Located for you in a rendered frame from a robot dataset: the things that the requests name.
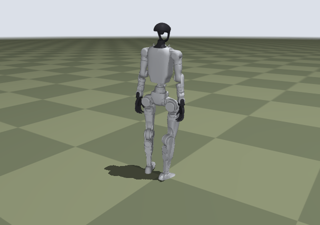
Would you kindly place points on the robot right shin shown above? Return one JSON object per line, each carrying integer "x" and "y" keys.
{"x": 167, "y": 154}

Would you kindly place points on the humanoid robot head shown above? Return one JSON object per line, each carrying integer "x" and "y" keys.
{"x": 160, "y": 28}

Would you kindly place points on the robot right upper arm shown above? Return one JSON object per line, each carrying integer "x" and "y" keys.
{"x": 177, "y": 56}

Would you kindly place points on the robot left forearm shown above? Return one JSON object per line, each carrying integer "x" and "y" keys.
{"x": 141, "y": 85}

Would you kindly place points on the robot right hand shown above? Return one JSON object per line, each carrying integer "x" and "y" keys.
{"x": 181, "y": 110}

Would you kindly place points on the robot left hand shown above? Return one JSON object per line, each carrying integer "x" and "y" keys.
{"x": 138, "y": 103}

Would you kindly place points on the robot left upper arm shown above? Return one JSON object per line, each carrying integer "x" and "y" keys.
{"x": 144, "y": 63}

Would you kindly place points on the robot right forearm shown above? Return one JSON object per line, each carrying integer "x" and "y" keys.
{"x": 180, "y": 89}

